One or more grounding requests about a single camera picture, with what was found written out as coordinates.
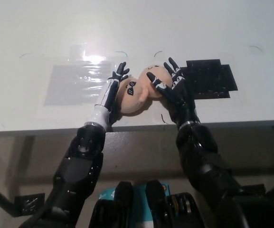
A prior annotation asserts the dumpling toy with smiling face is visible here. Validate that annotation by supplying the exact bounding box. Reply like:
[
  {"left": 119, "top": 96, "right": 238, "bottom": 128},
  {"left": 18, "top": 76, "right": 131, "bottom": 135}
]
[{"left": 138, "top": 63, "right": 173, "bottom": 102}]

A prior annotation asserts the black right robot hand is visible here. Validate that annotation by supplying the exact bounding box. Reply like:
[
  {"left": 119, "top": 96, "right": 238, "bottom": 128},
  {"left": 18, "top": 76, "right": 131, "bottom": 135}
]
[{"left": 146, "top": 57, "right": 202, "bottom": 128}]

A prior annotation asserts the clear tape patch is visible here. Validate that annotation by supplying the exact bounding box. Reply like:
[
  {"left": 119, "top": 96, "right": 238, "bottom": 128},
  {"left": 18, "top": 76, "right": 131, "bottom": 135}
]
[{"left": 43, "top": 44, "right": 128, "bottom": 107}]

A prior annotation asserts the black tape patch on table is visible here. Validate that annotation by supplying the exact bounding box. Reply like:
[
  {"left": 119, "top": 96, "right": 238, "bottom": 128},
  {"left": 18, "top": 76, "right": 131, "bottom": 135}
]
[{"left": 180, "top": 59, "right": 238, "bottom": 100}]

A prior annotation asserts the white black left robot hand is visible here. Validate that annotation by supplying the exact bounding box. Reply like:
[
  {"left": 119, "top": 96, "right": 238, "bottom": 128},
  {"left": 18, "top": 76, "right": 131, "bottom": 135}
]
[{"left": 84, "top": 62, "right": 130, "bottom": 128}]

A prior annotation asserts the black tape patch on floor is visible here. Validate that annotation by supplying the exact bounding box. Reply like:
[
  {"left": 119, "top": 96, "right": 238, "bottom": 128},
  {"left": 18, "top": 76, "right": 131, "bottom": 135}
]
[{"left": 14, "top": 192, "right": 46, "bottom": 218}]

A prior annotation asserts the dumpling toy with sunglasses face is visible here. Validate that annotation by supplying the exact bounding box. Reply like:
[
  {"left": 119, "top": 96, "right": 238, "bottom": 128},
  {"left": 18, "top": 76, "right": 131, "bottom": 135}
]
[{"left": 117, "top": 75, "right": 150, "bottom": 117}]

